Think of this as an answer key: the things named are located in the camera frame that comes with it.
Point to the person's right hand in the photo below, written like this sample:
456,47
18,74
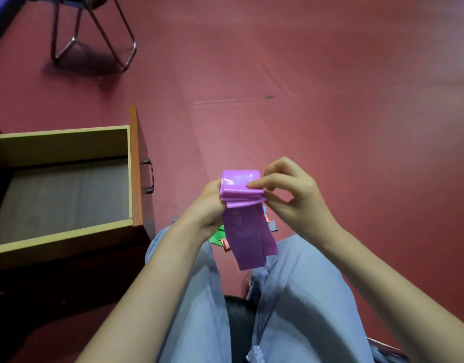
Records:
307,207

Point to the person's left hand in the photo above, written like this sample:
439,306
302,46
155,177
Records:
205,211

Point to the green resistance band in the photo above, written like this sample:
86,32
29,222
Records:
218,236

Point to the pink resistance band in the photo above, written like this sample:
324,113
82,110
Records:
226,244

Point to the grey resistance band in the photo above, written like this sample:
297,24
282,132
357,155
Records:
273,226

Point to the purple resistance band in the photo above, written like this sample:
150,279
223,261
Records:
247,234

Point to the wooden drawer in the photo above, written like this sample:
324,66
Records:
65,196

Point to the person's left forearm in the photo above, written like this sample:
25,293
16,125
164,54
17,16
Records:
148,306

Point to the person's right forearm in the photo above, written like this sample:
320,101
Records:
406,306

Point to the person's right leg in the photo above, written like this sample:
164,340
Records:
307,306

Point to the person's leg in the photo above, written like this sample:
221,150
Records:
307,306
201,317

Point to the person's left leg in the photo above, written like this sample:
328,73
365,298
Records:
201,317

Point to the black seat cushion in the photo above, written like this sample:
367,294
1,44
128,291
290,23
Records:
239,325

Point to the metal frame chair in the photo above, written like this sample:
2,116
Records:
92,18

